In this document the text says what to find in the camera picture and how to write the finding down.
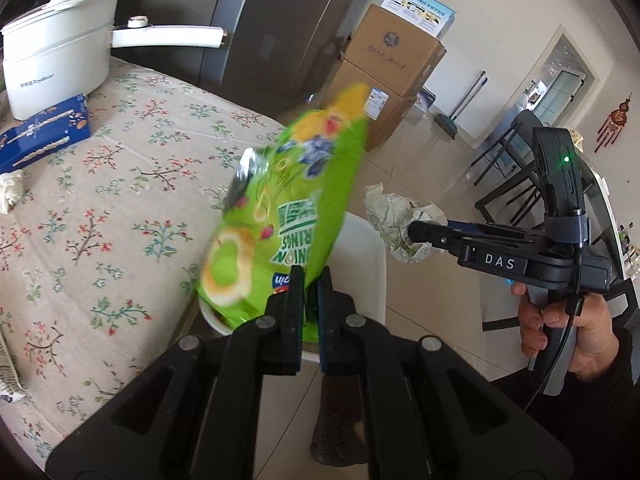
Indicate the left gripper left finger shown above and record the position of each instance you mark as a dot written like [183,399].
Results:
[285,339]

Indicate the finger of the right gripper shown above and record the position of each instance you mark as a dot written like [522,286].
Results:
[479,246]

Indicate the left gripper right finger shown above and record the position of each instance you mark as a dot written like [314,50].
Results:
[336,347]

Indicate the printed paper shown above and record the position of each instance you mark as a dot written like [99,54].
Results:
[390,215]

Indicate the green onion rings bag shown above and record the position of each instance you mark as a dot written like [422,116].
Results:
[285,208]

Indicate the white foil wrapper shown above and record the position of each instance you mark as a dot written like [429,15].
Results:
[11,389]

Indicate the blue snack box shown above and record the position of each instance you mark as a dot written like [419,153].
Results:
[59,126]

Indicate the white tissue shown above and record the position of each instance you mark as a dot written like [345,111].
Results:
[11,190]

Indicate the person's right hand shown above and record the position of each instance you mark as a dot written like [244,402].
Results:
[596,344]

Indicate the black chair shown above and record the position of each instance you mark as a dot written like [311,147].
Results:
[602,214]

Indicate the broom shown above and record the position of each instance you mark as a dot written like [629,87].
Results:
[448,123]

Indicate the lower cardboard box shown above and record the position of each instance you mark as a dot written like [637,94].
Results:
[383,108]

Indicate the cardboard box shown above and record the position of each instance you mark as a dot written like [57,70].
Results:
[383,108]
[393,51]

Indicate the floral tablecloth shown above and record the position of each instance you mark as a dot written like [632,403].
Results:
[100,256]

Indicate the upper cardboard box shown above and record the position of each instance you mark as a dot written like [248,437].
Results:
[393,51]

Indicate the blue white leaflet box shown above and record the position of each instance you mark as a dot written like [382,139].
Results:
[431,16]

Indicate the grey refrigerator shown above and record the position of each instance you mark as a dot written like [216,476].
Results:
[278,53]

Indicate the white electric cooking pot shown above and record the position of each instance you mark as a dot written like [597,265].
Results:
[63,48]

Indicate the wall hanging ornament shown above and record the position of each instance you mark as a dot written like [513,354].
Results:
[613,125]

